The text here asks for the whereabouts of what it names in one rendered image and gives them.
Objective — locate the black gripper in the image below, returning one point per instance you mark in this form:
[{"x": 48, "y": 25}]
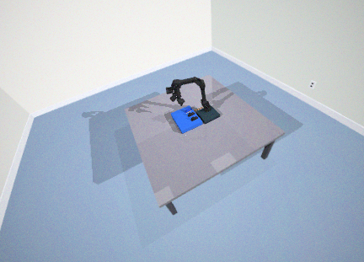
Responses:
[{"x": 179, "y": 99}]

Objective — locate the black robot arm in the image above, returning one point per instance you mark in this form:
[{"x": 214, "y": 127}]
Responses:
[{"x": 176, "y": 85}]

